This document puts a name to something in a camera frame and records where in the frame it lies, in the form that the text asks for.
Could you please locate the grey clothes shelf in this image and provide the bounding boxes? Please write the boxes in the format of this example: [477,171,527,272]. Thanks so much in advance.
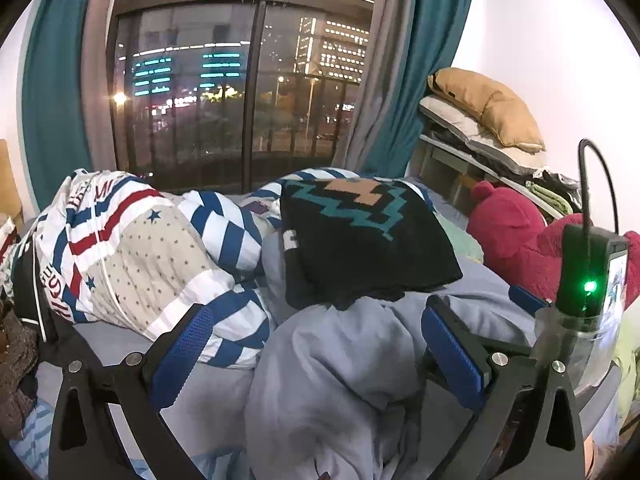
[414,131,577,222]

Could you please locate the dark speckled garment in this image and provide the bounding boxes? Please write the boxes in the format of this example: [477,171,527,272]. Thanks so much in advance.
[0,299,42,427]

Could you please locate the grey curtain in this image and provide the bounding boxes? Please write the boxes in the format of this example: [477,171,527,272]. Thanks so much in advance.
[344,0,422,172]

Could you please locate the black teal patterned sweater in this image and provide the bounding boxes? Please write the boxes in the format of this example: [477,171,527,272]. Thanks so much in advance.
[279,175,464,312]

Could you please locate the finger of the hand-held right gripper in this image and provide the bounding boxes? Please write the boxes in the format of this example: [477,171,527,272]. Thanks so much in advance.
[508,284,552,315]

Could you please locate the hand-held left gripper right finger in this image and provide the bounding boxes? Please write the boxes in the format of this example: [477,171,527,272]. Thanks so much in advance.
[421,294,586,480]

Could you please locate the black cable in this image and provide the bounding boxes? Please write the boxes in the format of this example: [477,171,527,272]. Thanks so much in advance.
[576,136,622,234]

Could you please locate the crumpled grey blanket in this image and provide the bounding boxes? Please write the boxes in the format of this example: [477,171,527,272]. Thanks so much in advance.
[244,230,622,480]

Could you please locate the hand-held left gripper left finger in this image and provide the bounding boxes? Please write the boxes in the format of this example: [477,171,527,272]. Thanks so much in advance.
[48,302,213,480]

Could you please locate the red plush toy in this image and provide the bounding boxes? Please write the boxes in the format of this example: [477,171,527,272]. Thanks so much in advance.
[466,179,640,307]

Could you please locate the tan pillow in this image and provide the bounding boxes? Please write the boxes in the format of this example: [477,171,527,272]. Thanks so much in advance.
[426,66,547,154]

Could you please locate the wooden headboard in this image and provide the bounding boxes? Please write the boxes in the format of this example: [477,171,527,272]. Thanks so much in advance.
[0,139,24,232]

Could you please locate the light blue striped shirt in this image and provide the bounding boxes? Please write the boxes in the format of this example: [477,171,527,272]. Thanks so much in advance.
[6,399,152,480]

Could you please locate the star and stripe duvet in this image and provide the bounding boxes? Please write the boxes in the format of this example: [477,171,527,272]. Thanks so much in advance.
[0,166,362,369]

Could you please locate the white pillow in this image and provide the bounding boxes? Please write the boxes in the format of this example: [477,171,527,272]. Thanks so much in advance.
[418,94,549,172]

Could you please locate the green folded clothes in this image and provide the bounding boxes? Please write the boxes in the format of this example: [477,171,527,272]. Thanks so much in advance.
[529,179,574,217]

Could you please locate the black garment with white piping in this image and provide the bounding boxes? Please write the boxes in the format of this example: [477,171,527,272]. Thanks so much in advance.
[9,244,67,342]

